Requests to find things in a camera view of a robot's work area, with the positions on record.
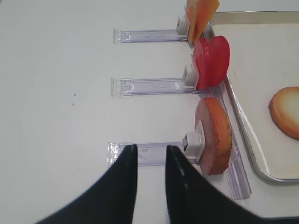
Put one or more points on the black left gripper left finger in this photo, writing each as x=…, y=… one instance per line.
x=111, y=200

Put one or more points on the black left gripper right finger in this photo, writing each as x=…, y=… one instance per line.
x=191, y=199

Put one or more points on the rear tomato slice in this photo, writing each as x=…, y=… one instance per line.
x=201, y=56

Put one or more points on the tomato slice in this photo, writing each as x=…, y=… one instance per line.
x=219, y=52
x=201, y=56

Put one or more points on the front tomato slice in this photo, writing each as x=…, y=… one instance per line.
x=219, y=52

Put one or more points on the front cheese slice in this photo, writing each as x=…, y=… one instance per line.
x=205, y=12

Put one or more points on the cheese slice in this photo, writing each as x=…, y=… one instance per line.
x=191, y=11
x=205, y=12

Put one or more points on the rear cheese slice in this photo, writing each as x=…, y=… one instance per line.
x=191, y=11

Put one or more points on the clear left acrylic rack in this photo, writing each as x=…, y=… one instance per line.
x=193, y=143

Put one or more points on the bun slice on left rack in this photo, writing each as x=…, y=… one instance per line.
x=218, y=136

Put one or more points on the bun slice on tray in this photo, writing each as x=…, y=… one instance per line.
x=284, y=110

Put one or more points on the white metal tray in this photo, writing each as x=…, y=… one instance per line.
x=264, y=48

